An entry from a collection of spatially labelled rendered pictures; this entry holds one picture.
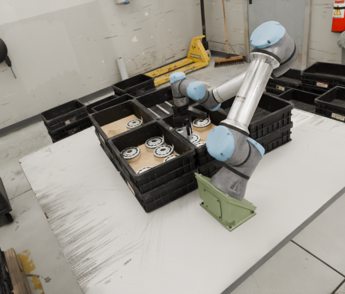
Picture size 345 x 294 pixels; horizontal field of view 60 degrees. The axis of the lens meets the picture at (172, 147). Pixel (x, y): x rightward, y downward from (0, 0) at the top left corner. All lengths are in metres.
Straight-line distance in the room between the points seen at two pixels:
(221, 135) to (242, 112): 0.11
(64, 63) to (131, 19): 1.25
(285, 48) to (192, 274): 0.88
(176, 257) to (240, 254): 0.24
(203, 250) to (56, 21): 3.93
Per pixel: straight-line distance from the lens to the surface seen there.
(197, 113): 1.48
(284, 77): 3.48
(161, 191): 1.35
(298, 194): 1.44
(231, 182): 1.19
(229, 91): 1.38
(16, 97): 4.65
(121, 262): 1.28
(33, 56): 4.60
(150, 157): 1.53
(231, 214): 1.22
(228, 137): 1.06
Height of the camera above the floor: 1.67
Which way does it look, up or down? 32 degrees down
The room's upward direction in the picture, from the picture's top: 12 degrees counter-clockwise
